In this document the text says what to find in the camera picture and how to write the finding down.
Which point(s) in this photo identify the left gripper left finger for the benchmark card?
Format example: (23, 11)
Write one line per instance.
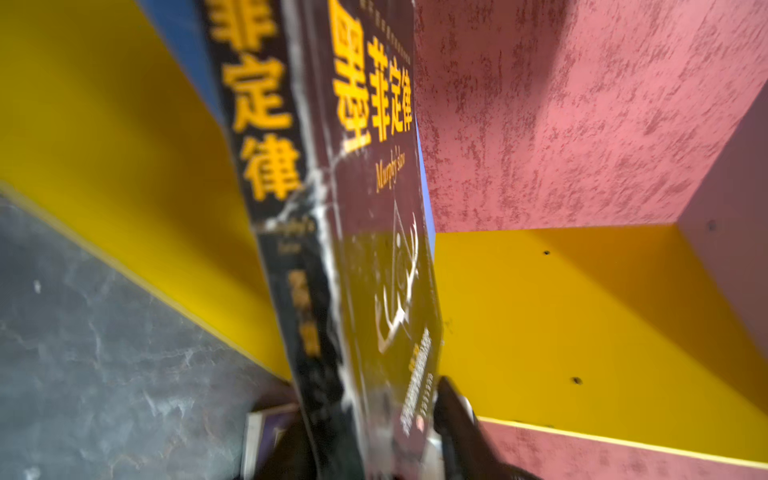
(292, 458)

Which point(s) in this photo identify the black Murphy's law book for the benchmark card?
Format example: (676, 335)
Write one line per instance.
(318, 99)

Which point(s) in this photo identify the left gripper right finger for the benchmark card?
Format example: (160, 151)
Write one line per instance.
(466, 452)

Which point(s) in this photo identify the yellow pink blue bookshelf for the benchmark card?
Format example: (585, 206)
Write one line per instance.
(614, 333)

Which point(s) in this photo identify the small navy book left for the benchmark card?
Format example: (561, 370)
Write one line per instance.
(264, 429)

